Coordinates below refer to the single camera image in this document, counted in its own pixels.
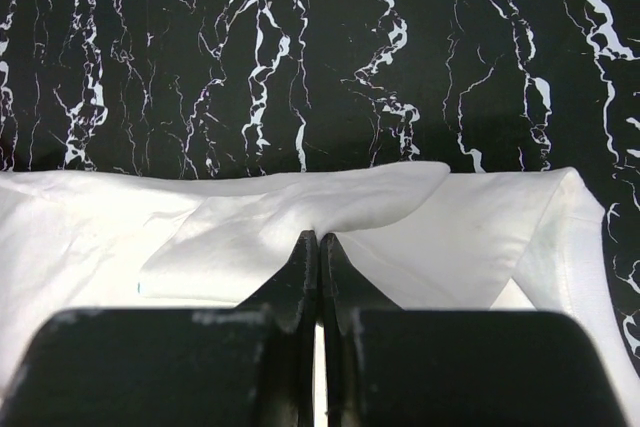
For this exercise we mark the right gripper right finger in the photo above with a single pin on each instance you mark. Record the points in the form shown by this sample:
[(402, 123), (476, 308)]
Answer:
[(345, 292)]

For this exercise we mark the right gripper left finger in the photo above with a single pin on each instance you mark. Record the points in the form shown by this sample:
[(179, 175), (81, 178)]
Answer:
[(285, 392)]

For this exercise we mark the white coca-cola t-shirt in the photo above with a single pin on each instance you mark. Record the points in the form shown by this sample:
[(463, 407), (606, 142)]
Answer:
[(426, 237)]

